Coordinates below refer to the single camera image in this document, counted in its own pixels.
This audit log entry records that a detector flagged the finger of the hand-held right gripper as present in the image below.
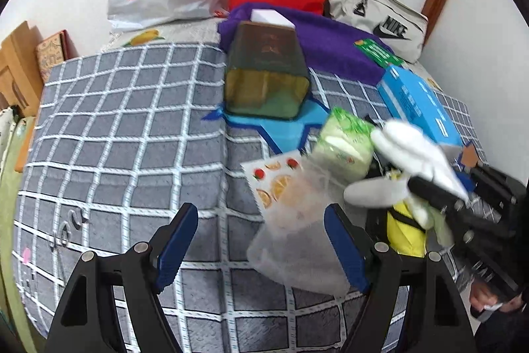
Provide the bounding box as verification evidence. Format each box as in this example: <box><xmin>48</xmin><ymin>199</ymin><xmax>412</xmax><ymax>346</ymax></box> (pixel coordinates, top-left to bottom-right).
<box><xmin>457</xmin><ymin>165</ymin><xmax>518</xmax><ymax>209</ymax></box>
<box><xmin>407</xmin><ymin>176</ymin><xmax>509</xmax><ymax>242</ymax></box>

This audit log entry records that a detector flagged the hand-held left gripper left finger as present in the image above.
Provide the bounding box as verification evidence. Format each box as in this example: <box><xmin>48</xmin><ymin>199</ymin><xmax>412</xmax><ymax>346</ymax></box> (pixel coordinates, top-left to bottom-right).
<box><xmin>43</xmin><ymin>202</ymin><xmax>199</xmax><ymax>353</ymax></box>

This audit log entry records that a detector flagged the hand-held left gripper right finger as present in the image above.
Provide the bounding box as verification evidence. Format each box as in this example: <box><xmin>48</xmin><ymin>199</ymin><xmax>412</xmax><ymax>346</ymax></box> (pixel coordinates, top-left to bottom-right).
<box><xmin>323</xmin><ymin>203</ymin><xmax>476</xmax><ymax>353</ymax></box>

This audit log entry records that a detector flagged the white cloth glove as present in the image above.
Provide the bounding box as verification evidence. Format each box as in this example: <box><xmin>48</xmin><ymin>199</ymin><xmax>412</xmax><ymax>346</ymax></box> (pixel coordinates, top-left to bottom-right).
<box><xmin>344</xmin><ymin>119</ymin><xmax>469</xmax><ymax>225</ymax></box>

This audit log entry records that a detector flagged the sheer organza bag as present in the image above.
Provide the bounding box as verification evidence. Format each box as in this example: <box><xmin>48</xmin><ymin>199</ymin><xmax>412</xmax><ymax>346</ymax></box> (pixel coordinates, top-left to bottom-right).
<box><xmin>241</xmin><ymin>150</ymin><xmax>352</xmax><ymax>296</ymax></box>

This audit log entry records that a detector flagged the fruit print card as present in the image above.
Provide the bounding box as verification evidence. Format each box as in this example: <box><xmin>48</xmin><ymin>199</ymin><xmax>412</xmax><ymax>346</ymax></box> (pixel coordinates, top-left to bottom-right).
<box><xmin>241</xmin><ymin>150</ymin><xmax>304</xmax><ymax>219</ymax></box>

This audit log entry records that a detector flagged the green tissue packet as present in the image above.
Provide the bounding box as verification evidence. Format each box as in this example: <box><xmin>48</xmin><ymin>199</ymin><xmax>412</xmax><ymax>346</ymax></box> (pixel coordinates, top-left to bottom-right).
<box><xmin>310</xmin><ymin>106</ymin><xmax>377</xmax><ymax>178</ymax></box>

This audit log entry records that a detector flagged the person's right forearm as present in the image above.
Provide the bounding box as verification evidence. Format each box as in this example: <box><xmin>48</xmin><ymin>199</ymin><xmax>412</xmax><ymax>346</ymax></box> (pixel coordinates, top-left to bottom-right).
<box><xmin>475</xmin><ymin>293</ymin><xmax>529</xmax><ymax>353</ymax></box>

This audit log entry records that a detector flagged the person's right hand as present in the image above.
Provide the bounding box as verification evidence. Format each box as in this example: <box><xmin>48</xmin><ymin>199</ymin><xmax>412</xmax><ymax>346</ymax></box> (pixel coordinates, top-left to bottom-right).
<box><xmin>469</xmin><ymin>281</ymin><xmax>503</xmax><ymax>323</ymax></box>

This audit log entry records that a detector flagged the yellow pouch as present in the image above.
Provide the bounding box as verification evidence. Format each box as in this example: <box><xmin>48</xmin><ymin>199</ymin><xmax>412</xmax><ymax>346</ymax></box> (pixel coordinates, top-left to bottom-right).
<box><xmin>386</xmin><ymin>167</ymin><xmax>428</xmax><ymax>258</ymax></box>

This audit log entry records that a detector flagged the blue carton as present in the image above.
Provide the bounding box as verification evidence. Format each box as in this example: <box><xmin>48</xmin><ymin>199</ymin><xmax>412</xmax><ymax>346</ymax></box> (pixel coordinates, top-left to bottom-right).
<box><xmin>377</xmin><ymin>66</ymin><xmax>464</xmax><ymax>147</ymax></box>

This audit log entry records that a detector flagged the grey checked blanket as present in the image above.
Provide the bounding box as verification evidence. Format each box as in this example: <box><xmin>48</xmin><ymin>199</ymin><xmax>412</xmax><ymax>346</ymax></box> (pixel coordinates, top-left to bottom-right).
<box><xmin>12</xmin><ymin>41</ymin><xmax>492</xmax><ymax>353</ymax></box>

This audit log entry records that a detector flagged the flat blue box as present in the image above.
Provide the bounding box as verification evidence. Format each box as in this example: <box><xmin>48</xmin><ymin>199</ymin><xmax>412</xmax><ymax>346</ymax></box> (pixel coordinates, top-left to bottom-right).
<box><xmin>202</xmin><ymin>97</ymin><xmax>331</xmax><ymax>155</ymax></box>

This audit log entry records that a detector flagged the green sachet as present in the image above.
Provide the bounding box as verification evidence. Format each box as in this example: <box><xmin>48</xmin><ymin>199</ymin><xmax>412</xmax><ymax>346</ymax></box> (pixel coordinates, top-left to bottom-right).
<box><xmin>353</xmin><ymin>39</ymin><xmax>406</xmax><ymax>68</ymax></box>

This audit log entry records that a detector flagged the purple towel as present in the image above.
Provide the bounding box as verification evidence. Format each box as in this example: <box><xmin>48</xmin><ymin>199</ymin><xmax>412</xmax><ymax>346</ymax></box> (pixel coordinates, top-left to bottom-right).
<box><xmin>218</xmin><ymin>3</ymin><xmax>397</xmax><ymax>85</ymax></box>

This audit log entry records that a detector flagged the grey sling bag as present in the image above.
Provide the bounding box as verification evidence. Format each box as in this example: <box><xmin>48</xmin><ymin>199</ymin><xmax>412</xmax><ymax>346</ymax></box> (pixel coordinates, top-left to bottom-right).
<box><xmin>324</xmin><ymin>0</ymin><xmax>429</xmax><ymax>64</ymax></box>

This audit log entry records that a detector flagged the dark green tin box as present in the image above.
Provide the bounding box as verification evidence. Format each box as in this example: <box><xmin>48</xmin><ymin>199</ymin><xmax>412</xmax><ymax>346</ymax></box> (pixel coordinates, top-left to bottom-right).
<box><xmin>224</xmin><ymin>21</ymin><xmax>311</xmax><ymax>119</ymax></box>

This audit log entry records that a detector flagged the brown patterned box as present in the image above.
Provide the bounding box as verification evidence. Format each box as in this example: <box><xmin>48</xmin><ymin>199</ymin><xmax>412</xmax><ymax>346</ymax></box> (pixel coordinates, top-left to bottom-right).
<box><xmin>35</xmin><ymin>29</ymin><xmax>79</xmax><ymax>83</ymax></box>

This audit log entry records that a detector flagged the small white box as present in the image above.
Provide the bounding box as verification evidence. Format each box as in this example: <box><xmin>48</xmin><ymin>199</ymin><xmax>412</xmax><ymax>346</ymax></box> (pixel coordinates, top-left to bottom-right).
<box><xmin>251</xmin><ymin>9</ymin><xmax>296</xmax><ymax>30</ymax></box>

